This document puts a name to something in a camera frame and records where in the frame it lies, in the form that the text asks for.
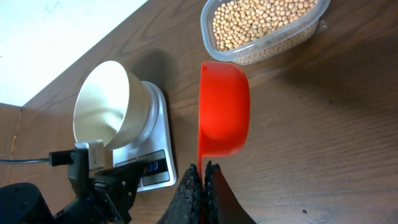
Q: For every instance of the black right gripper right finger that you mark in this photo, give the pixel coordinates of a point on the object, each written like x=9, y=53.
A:
x=220, y=204

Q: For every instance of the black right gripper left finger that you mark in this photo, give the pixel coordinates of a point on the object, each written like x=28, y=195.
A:
x=185, y=206

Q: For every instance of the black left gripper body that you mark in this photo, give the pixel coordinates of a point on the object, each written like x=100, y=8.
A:
x=105, y=197

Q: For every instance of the red measuring scoop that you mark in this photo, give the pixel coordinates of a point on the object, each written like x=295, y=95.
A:
x=223, y=110

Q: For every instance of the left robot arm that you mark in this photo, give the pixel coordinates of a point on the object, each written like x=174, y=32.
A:
x=24, y=203

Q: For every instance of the white digital kitchen scale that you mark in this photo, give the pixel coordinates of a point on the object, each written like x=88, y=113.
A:
x=153, y=146

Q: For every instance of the cream bowl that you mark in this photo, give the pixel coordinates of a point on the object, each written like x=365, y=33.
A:
x=112, y=106

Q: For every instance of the clear plastic container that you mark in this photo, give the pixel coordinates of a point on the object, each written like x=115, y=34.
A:
x=265, y=47

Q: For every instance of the soybeans in container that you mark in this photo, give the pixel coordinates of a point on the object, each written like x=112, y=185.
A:
x=238, y=23

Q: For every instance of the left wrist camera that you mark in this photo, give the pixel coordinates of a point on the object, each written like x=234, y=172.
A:
x=85, y=157

